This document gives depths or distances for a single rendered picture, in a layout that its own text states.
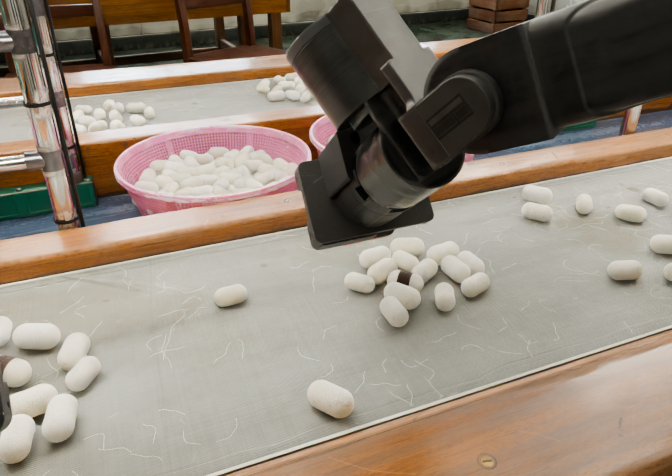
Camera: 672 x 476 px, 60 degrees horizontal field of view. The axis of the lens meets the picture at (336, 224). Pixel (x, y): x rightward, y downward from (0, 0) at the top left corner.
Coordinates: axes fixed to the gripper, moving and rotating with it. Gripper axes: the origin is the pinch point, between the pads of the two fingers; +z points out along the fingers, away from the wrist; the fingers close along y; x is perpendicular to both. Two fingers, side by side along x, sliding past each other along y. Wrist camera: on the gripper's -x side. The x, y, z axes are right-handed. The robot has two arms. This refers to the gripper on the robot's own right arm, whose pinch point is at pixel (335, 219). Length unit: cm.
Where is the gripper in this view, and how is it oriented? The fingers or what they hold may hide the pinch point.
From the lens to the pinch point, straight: 53.8
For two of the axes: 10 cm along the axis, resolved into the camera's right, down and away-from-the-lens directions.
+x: 2.4, 9.6, -1.7
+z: -2.8, 2.3, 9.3
